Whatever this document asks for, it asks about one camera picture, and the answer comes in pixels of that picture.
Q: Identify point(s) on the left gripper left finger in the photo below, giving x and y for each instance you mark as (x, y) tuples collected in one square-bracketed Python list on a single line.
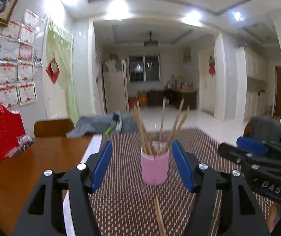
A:
[(43, 213)]

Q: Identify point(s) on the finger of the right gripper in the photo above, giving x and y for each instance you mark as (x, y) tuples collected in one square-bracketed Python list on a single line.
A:
[(268, 149), (240, 156)]

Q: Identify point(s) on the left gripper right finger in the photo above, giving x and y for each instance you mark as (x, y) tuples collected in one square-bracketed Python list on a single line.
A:
[(240, 213)]

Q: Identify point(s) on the wooden chopstick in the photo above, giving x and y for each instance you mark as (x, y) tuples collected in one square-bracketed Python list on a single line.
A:
[(146, 142), (162, 219), (178, 125), (158, 216), (177, 118), (161, 127)]

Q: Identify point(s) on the dark jacket on chair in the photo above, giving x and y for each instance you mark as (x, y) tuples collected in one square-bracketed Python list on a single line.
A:
[(263, 129)]

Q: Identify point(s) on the pink cylindrical cup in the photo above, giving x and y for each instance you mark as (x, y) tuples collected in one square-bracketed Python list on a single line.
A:
[(154, 169)]

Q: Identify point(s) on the plastic packet of pens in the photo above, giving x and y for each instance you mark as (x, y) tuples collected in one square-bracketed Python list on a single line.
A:
[(24, 142)]

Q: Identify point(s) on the white tall cabinet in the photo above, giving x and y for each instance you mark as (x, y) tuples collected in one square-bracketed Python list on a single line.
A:
[(253, 80)]

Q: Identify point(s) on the brown polka dot mat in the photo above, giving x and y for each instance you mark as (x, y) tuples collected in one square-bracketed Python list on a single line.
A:
[(126, 205)]

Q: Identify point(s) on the dark wooden desk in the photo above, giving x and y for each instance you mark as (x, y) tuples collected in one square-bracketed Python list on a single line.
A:
[(174, 97)]

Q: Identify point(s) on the brown wooden chair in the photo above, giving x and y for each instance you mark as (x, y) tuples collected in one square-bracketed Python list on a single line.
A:
[(53, 128)]

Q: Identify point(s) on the red hanging door ornament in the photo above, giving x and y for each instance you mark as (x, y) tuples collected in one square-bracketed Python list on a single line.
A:
[(212, 70)]

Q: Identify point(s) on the red tote bag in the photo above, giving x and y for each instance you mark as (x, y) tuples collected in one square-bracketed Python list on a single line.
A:
[(11, 128)]

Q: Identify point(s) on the orange cardboard box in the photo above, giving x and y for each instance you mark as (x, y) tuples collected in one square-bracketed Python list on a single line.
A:
[(142, 98)]

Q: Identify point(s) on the grey jacket on chair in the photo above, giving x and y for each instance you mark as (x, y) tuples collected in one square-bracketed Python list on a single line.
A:
[(110, 123)]

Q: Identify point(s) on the red cardboard box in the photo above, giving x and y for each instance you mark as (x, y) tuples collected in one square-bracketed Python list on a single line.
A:
[(132, 102)]

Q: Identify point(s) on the dark window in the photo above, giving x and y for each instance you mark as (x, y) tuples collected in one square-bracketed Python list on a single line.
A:
[(144, 68)]

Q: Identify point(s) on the round ceiling lamp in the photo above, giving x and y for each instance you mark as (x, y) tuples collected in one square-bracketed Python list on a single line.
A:
[(151, 42)]

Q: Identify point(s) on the white refrigerator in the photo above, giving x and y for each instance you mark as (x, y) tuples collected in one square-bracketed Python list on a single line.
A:
[(114, 79)]

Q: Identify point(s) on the green curtain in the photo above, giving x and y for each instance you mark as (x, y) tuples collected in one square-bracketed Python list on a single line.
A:
[(60, 48)]

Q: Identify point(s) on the framed picture far wall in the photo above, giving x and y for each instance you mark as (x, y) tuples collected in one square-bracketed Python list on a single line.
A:
[(186, 55)]

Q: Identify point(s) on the red diamond wall decoration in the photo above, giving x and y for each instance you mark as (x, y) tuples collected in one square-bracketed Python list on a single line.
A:
[(53, 70)]

